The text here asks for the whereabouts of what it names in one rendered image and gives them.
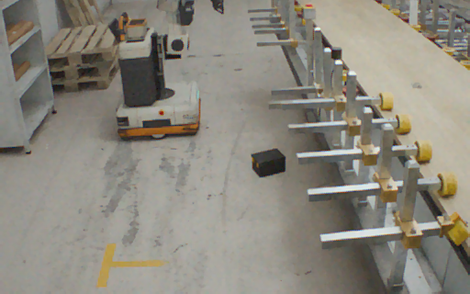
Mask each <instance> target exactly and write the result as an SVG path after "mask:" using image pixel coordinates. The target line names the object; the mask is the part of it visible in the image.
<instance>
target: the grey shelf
mask: <svg viewBox="0 0 470 294"><path fill-rule="evenodd" d="M34 8H35V10H34ZM37 10H38V11H37ZM35 11H36V13H35ZM36 15H37V16H36ZM23 19H25V21H26V22H29V21H31V22H33V23H34V27H33V28H32V30H30V31H29V32H27V33H26V34H25V35H24V36H22V37H21V38H19V39H18V40H16V41H15V42H13V44H11V45H10V46H8V45H7V44H8V41H7V38H6V30H5V25H7V24H9V23H10V22H13V23H15V24H17V23H18V22H19V21H21V20H23ZM36 19H37V20H36ZM37 22H38V24H37ZM0 27H1V28H0V35H1V37H0V148H5V147H17V146H24V147H25V150H26V154H31V153H32V151H31V150H30V146H29V143H28V140H29V138H30V137H31V135H32V133H33V131H34V130H35V129H36V128H37V127H38V126H39V124H40V123H41V121H42V120H43V119H44V118H45V116H46V114H47V112H48V111H49V110H50V108H51V107H53V109H52V114H56V113H57V109H56V107H55V104H54V95H53V91H52V87H51V84H50V82H51V79H50V72H49V69H48V67H49V65H48V61H47V57H46V50H45V45H44V38H43V35H42V26H41V24H40V16H39V5H38V0H34V3H33V0H0ZM1 29H2V30H1ZM40 32H41V33H40ZM2 34H3V35H2ZM39 40H40V42H39ZM1 41H2V42H1ZM42 42H43V43H42ZM2 44H3V46H2ZM4 44H5V45H4ZM40 44H41V46H40ZM42 46H43V47H42ZM41 47H42V48H41ZM41 52H42V53H41ZM44 54H45V55H44ZM42 55H43V57H42ZM43 58H45V59H44V61H43ZM25 60H27V61H29V62H30V67H28V68H27V70H26V71H25V72H24V73H23V74H22V75H21V76H20V77H19V78H18V79H17V81H16V80H15V76H14V70H13V66H12V63H17V64H18V65H19V66H20V65H21V63H22V62H23V61H25ZM8 66H9V67H8ZM11 67H12V68H11ZM6 69H7V70H6ZM45 70H46V72H45ZM9 71H10V72H9ZM7 73H8V74H7ZM8 76H9V78H8ZM46 77H47V80H46ZM8 79H9V80H8ZM11 80H12V81H11ZM9 82H10V83H9ZM47 82H48V83H47ZM12 83H13V84H12ZM10 85H11V87H10ZM48 86H49V87H48ZM49 88H50V90H49ZM49 93H50V94H49ZM52 99H53V100H52ZM23 143H24V145H23ZM26 145H27V146H26Z"/></svg>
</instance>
